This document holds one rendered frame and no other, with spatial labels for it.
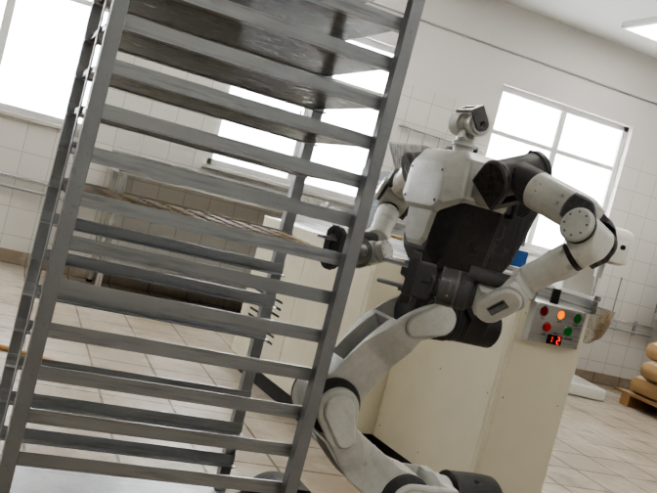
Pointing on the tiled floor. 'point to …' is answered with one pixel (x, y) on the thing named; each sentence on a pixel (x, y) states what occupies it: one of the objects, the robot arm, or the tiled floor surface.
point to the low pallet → (635, 400)
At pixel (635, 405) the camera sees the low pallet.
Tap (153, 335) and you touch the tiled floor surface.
